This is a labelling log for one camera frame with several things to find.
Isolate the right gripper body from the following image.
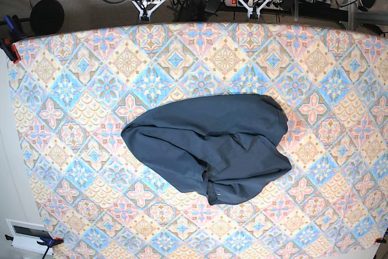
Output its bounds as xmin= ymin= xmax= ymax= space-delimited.
xmin=131 ymin=0 xmax=166 ymax=22

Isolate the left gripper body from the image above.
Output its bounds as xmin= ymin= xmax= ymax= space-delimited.
xmin=226 ymin=0 xmax=273 ymax=19

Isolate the dark blue t-shirt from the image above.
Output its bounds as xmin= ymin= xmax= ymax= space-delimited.
xmin=121 ymin=94 xmax=292 ymax=205

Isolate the white power strip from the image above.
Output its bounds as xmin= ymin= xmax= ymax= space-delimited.
xmin=224 ymin=0 xmax=279 ymax=11

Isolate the black round stool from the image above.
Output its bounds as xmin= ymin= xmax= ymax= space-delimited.
xmin=30 ymin=0 xmax=64 ymax=36

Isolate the patterned tablecloth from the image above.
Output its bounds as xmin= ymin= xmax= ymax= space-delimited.
xmin=7 ymin=23 xmax=387 ymax=258

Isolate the red black clamp left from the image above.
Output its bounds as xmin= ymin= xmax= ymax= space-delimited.
xmin=0 ymin=38 xmax=21 ymax=64

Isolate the blue clamp bottom left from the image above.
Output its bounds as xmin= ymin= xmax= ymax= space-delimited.
xmin=4 ymin=234 xmax=64 ymax=247

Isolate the white floor vent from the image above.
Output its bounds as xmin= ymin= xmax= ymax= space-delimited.
xmin=6 ymin=218 xmax=50 ymax=255

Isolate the red clamp bottom right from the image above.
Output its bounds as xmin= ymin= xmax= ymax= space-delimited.
xmin=375 ymin=238 xmax=387 ymax=244

